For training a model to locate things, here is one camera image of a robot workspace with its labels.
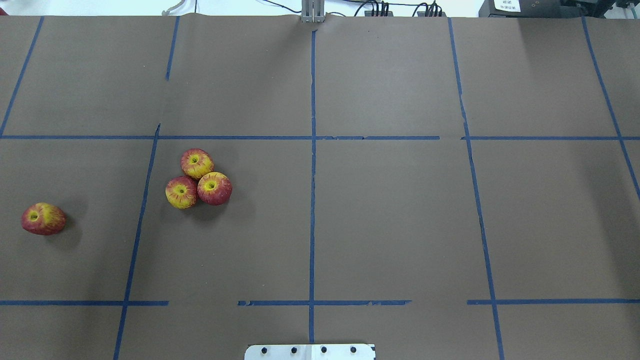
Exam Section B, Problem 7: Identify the lone red yellow apple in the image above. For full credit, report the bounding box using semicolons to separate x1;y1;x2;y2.
21;202;67;236

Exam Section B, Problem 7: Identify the right front red yellow apple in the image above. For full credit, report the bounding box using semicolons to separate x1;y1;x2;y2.
196;171;233;207

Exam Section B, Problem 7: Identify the back red yellow apple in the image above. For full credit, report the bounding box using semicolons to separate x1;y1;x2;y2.
180;148;215;181

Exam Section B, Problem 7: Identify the left front red yellow apple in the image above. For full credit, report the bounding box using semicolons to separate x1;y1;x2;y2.
165;175;199;210

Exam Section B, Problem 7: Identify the black box with label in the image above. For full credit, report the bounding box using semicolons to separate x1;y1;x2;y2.
478;0;562;19

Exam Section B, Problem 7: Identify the grey aluminium frame post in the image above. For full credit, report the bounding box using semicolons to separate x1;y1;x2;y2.
300;0;326;23

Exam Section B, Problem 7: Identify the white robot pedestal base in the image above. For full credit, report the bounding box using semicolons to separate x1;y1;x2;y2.
244;343;377;360

